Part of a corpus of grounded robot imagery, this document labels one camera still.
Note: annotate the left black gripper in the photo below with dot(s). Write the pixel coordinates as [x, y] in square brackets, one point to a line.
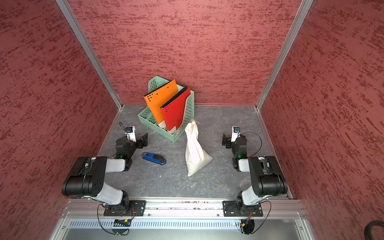
[140, 142]

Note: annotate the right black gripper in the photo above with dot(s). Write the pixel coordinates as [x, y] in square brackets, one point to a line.
[227, 141]

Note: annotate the beige drawstring cloth bag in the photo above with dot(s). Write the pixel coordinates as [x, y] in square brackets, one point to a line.
[196, 157]

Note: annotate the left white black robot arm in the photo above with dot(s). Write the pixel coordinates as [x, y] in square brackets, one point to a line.
[86, 179]

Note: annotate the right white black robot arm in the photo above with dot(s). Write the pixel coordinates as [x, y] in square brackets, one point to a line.
[267, 179]

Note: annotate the blue black stapler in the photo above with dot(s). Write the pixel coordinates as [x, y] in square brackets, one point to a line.
[154, 158]

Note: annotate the green plastic file rack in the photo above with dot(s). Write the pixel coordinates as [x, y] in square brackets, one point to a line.
[147, 119]

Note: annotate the red folder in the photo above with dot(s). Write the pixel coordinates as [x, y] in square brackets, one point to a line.
[173, 110]

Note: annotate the orange folder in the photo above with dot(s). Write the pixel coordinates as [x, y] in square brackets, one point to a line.
[160, 91]

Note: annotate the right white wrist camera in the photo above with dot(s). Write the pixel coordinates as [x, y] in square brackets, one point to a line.
[236, 131]

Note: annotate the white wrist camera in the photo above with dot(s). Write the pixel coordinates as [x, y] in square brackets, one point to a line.
[130, 132]
[236, 131]

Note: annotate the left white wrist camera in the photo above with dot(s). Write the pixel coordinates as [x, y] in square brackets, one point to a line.
[130, 132]

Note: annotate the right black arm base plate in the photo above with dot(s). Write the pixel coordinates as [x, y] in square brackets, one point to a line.
[235, 209]

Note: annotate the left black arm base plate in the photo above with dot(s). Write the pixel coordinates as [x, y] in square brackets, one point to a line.
[135, 208]

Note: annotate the left aluminium corner post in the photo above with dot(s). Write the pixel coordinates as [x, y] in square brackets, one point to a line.
[79, 33]

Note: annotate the aluminium corner post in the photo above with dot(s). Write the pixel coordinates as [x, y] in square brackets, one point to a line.
[79, 33]
[293, 31]

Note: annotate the right aluminium corner post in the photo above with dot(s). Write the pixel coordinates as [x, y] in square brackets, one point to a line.
[293, 31]

